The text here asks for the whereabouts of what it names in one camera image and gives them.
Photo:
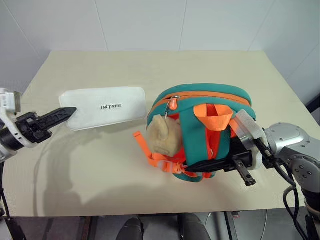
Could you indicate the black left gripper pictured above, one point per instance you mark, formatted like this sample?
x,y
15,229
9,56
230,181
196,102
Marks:
x,y
30,127

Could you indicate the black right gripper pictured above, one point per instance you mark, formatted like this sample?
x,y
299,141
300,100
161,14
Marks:
x,y
241,156

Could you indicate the teal and orange backpack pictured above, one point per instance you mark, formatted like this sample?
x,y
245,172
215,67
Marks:
x,y
197,135

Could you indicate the white Unitree pouch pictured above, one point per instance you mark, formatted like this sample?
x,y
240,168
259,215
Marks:
x,y
107,107

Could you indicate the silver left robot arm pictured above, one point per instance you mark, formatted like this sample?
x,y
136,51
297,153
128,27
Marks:
x,y
5,146

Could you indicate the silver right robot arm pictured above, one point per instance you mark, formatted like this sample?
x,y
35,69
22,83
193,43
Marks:
x,y
295,147

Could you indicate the beige plush toy pendant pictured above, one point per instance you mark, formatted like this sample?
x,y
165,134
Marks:
x,y
163,137

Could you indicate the dark rounded shape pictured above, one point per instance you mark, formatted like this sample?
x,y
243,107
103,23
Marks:
x,y
131,230
193,227

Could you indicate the silver table pillar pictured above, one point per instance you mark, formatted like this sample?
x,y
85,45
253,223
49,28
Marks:
x,y
247,227

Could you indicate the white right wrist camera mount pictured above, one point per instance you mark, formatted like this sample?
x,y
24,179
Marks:
x,y
250,122

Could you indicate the black table frame bar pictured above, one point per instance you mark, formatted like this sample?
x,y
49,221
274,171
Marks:
x,y
91,228

